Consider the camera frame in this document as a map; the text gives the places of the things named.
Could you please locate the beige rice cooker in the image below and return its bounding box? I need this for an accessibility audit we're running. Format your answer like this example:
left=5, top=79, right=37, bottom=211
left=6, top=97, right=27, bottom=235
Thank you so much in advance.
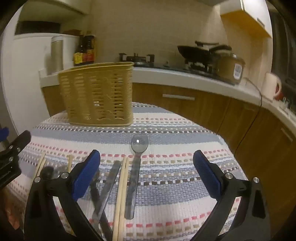
left=217, top=52, right=245, bottom=84

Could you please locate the white and yellow wall cabinet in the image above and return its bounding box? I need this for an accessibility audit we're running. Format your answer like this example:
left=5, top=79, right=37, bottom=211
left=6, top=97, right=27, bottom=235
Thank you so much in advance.
left=220, top=0, right=274, bottom=39

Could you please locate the large dark sauce bottle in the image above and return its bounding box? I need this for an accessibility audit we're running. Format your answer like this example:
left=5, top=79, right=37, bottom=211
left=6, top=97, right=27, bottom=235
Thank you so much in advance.
left=83, top=31, right=96, bottom=65

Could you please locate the white upper cabinet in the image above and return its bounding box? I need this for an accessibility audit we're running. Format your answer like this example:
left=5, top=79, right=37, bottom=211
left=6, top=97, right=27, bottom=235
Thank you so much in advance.
left=18, top=0, right=91, bottom=23

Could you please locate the white refrigerator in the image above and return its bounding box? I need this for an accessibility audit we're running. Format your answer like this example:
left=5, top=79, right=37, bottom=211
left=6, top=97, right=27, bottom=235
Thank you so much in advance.
left=5, top=32, right=80, bottom=136

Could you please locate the striped woven table mat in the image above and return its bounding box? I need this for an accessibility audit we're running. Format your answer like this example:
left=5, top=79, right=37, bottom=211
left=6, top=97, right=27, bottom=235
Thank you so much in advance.
left=5, top=102, right=251, bottom=241

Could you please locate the dark handled utensil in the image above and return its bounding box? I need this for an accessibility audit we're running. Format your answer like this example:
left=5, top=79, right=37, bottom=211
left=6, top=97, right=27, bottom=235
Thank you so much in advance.
left=89, top=171, right=114, bottom=241

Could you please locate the brown box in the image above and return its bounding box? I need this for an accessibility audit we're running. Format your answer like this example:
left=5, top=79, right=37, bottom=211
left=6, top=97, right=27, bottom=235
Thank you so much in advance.
left=62, top=29, right=82, bottom=37

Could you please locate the black gas stove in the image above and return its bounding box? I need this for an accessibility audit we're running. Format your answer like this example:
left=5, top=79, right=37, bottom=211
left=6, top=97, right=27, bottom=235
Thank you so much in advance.
left=119, top=53, right=237, bottom=87

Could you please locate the black wok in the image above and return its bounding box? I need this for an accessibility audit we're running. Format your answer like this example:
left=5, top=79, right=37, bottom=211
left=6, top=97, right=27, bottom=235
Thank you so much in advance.
left=177, top=45, right=232, bottom=63

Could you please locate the white kitchen countertop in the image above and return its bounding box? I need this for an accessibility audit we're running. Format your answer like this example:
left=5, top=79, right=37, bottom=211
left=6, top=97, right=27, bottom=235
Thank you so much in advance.
left=39, top=66, right=296, bottom=139

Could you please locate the yellow woven plastic basket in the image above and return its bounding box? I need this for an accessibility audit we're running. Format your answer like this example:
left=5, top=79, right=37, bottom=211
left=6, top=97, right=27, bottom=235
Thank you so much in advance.
left=57, top=62, right=135, bottom=127

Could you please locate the slim dark sauce bottle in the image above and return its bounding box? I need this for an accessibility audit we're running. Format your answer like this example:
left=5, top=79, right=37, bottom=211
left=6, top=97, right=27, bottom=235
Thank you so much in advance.
left=74, top=35, right=84, bottom=67

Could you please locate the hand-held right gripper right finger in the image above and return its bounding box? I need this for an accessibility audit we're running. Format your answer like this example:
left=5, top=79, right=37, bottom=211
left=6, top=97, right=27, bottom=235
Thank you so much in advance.
left=192, top=150, right=271, bottom=241

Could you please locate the black pan lid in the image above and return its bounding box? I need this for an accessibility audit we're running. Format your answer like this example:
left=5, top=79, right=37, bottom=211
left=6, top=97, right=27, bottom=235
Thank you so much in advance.
left=195, top=41, right=220, bottom=48

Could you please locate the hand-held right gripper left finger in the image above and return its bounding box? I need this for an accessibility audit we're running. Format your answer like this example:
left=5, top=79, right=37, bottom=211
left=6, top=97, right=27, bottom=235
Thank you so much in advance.
left=24, top=149, right=104, bottom=241

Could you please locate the silver thermos bottle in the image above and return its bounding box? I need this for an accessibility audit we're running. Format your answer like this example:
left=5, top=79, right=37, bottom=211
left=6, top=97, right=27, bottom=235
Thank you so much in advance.
left=51, top=36, right=64, bottom=75

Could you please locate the white electric kettle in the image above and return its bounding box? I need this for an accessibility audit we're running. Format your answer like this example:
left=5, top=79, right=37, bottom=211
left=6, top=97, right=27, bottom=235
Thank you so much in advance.
left=262, top=72, right=282, bottom=101

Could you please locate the black power cable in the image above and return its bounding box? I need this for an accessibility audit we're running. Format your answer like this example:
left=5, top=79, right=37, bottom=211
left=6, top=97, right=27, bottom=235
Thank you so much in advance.
left=233, top=77, right=263, bottom=159

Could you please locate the silver drawer handle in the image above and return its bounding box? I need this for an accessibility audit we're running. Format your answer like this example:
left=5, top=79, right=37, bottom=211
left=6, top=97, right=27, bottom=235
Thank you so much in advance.
left=162, top=94, right=195, bottom=101

